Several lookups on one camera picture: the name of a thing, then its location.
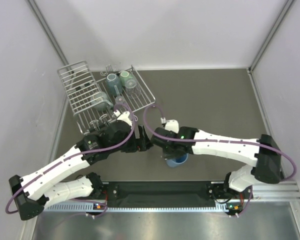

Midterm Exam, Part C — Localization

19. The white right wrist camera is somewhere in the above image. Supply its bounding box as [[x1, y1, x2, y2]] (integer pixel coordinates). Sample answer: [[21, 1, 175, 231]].
[[160, 117, 180, 134]]

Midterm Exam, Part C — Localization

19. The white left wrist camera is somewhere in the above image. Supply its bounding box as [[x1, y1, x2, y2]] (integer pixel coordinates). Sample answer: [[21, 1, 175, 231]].
[[113, 110, 133, 126]]

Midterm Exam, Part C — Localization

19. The blue-grey ceramic mug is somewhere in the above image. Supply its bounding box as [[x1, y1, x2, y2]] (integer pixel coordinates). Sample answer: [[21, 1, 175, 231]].
[[106, 73, 123, 97]]

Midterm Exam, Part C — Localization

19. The green teal mug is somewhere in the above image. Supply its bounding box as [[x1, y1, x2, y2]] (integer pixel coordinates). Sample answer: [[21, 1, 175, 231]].
[[119, 71, 131, 87]]

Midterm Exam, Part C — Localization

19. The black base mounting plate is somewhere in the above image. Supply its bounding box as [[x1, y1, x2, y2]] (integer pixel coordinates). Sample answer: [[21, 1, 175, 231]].
[[74, 180, 251, 208]]

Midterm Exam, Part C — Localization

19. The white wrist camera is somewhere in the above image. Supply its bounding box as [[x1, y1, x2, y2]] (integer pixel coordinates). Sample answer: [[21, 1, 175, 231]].
[[160, 117, 180, 134], [113, 110, 133, 126]]

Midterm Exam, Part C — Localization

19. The clear glass tumbler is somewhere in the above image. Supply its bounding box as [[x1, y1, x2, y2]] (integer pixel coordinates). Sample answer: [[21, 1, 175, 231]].
[[125, 78, 141, 99]]

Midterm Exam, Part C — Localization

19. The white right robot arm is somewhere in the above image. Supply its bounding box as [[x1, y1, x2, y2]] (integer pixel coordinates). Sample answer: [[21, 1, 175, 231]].
[[151, 125, 282, 199]]

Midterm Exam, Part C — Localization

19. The clear wine glass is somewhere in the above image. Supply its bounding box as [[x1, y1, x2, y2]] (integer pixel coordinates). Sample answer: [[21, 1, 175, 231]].
[[114, 95, 128, 112]]

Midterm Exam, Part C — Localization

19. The blue plastic cup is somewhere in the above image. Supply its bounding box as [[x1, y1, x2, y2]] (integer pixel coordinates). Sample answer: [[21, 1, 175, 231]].
[[165, 154, 189, 168]]

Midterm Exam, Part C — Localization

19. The metal wire dish rack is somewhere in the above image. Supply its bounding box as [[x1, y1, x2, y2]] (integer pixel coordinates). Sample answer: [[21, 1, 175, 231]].
[[57, 61, 156, 135]]

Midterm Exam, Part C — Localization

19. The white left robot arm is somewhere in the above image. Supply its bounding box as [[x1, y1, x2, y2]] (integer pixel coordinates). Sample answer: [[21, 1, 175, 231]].
[[8, 120, 153, 221]]

